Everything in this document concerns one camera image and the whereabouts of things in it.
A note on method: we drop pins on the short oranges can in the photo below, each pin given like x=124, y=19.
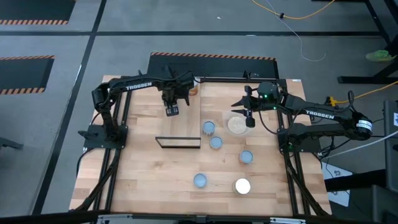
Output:
x=246, y=157

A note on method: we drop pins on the tall corn can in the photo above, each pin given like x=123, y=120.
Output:
x=195, y=91

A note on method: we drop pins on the black rig crossbeam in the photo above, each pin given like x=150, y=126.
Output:
x=46, y=218

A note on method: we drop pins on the clear plastic bowl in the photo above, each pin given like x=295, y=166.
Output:
x=236, y=126

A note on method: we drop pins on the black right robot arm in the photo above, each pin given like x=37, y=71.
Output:
x=320, y=114

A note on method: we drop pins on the black desk frame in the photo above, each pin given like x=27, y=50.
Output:
x=367, y=79

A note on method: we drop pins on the yellow power splitter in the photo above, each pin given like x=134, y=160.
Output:
x=332, y=101

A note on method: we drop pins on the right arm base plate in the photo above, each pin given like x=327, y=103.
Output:
x=308, y=145

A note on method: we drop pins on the person's shoe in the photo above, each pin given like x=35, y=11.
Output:
x=378, y=56

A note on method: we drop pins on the black floor bar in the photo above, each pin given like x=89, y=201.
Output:
x=354, y=181

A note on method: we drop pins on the short salmon can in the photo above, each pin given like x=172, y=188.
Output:
x=200, y=180

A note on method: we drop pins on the tall carrots can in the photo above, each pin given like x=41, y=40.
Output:
x=242, y=186

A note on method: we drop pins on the wooden shelf with black frame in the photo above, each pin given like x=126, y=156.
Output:
x=183, y=124

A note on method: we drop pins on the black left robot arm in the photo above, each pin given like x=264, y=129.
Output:
x=136, y=85

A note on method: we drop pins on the grey cabinet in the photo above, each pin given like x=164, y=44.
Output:
x=391, y=140

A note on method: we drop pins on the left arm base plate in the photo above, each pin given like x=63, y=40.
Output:
x=93, y=141

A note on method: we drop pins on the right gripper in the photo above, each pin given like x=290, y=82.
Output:
x=267, y=96

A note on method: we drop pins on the short sliced carrots can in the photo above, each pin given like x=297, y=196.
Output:
x=208, y=127

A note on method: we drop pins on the black hazard-striped floor mat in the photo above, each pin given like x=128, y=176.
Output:
x=217, y=67
x=37, y=9
x=25, y=74

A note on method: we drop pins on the white paper sign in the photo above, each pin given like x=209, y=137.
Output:
x=342, y=199

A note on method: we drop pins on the short mushroom can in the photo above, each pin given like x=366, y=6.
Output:
x=215, y=142

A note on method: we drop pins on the grey furniture foot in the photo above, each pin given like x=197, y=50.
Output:
x=9, y=143

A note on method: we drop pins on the black aluminium table frame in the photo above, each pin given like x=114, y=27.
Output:
x=224, y=80

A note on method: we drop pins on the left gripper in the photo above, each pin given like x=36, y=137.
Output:
x=174, y=85

